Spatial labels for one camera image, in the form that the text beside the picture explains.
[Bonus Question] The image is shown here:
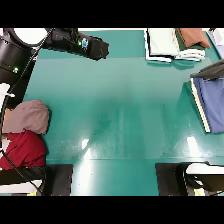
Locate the red garment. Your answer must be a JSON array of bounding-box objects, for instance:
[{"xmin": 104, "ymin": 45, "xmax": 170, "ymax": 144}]
[{"xmin": 0, "ymin": 129, "xmax": 47, "ymax": 171}]

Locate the mauve garment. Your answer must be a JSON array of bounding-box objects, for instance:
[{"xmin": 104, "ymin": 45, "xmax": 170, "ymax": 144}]
[{"xmin": 2, "ymin": 99, "xmax": 51, "ymax": 136}]

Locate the light blue garment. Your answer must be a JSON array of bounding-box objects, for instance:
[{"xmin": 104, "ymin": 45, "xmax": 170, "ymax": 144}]
[{"xmin": 207, "ymin": 28, "xmax": 224, "ymax": 60}]

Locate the brown garment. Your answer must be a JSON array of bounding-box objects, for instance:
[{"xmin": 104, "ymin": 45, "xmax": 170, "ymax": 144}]
[{"xmin": 177, "ymin": 28, "xmax": 212, "ymax": 50}]

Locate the small white folded garment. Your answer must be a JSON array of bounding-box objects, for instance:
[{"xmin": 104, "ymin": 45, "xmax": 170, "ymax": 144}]
[{"xmin": 174, "ymin": 48, "xmax": 207, "ymax": 62}]

